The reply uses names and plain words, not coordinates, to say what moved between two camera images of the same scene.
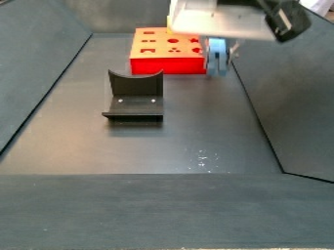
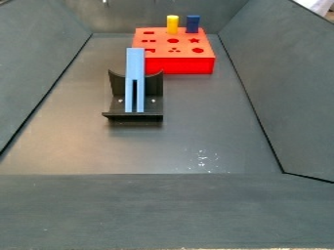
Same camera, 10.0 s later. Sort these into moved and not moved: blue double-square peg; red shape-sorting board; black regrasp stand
Moved: blue double-square peg
Not moved: black regrasp stand; red shape-sorting board
